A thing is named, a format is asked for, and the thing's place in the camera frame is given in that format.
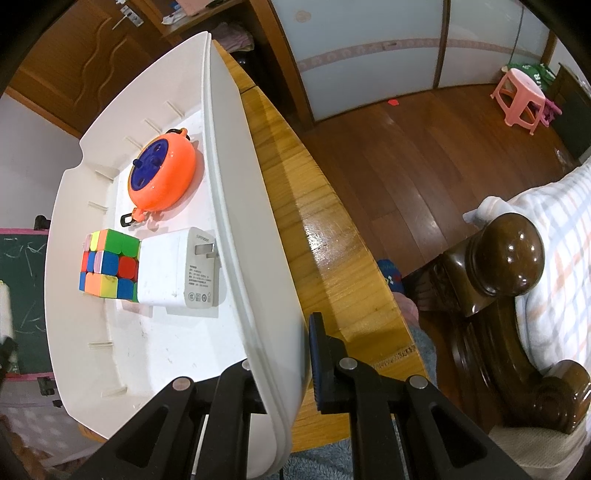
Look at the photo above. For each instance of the white wall charger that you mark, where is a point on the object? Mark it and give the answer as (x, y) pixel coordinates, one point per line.
(161, 272)

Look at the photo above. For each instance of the person's blue patterned shoe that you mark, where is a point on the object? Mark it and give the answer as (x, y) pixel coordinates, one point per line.
(390, 277)

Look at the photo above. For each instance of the wooden shelf unit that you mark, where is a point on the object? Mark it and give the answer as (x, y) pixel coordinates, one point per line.
(268, 55)

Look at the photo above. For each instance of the colourful puzzle cube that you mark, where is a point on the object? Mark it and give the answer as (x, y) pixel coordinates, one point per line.
(108, 272)

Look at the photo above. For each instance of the green bag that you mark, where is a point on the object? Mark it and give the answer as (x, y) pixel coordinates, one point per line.
(535, 74)

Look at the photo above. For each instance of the green chalkboard with pink frame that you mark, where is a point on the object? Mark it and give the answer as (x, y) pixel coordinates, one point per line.
(23, 300)

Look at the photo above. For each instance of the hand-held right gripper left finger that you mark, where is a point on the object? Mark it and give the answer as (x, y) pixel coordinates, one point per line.
(235, 392)

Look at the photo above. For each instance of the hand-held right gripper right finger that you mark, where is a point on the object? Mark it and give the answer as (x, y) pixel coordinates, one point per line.
(316, 350)

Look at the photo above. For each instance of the white plastic tray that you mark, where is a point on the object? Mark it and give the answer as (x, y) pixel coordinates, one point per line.
(184, 360)

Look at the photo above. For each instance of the brown wooden door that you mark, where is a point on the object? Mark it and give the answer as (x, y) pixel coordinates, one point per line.
(69, 55)

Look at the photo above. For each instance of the pink folded cloth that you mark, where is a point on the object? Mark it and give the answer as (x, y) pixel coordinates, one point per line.
(235, 37)

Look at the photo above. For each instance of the pale blue sliding wardrobe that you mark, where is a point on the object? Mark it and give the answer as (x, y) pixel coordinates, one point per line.
(369, 50)

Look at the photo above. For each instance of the checked blanket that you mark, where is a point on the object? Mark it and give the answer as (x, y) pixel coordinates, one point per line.
(558, 258)

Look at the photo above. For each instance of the dark wooden cabinet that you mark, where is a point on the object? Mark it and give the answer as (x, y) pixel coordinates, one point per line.
(572, 120)

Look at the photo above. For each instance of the pink plastic stool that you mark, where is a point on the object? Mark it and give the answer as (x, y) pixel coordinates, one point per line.
(519, 92)

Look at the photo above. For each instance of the cream cushion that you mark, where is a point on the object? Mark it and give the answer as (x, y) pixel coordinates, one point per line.
(540, 454)

